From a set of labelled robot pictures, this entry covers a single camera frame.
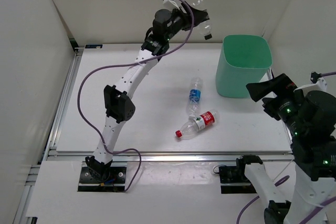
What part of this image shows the blue label plastic bottle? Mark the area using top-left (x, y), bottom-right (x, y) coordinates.
top-left (186, 77), bottom-right (203, 119)

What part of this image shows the red label plastic bottle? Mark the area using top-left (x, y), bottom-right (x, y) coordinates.
top-left (175, 110), bottom-right (219, 140)

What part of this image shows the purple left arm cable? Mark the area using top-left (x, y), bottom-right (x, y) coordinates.
top-left (78, 0), bottom-right (195, 192)

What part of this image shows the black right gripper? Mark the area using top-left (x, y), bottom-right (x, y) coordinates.
top-left (245, 73), bottom-right (307, 135)

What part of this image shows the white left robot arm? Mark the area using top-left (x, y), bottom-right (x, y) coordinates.
top-left (85, 4), bottom-right (209, 183)

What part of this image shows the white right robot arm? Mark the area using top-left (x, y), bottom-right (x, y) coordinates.
top-left (236, 74), bottom-right (335, 223)

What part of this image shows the green plastic bin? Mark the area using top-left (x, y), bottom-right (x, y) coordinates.
top-left (215, 35), bottom-right (272, 98)

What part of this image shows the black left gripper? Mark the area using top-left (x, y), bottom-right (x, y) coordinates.
top-left (164, 1), bottom-right (208, 41)

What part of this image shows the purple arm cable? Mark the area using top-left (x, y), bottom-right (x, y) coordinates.
top-left (235, 71), bottom-right (336, 224)
top-left (78, 0), bottom-right (195, 192)

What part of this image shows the aluminium table frame rail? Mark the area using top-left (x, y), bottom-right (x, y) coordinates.
top-left (25, 44), bottom-right (296, 223)

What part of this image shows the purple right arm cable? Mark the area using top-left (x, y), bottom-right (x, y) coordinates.
top-left (235, 71), bottom-right (336, 224)

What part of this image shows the black label plastic bottle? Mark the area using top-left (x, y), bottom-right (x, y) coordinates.
top-left (192, 0), bottom-right (212, 40)

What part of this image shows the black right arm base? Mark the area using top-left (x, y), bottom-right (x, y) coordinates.
top-left (213, 155), bottom-right (263, 194)

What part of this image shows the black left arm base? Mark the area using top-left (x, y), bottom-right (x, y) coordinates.
top-left (77, 163), bottom-right (127, 193)

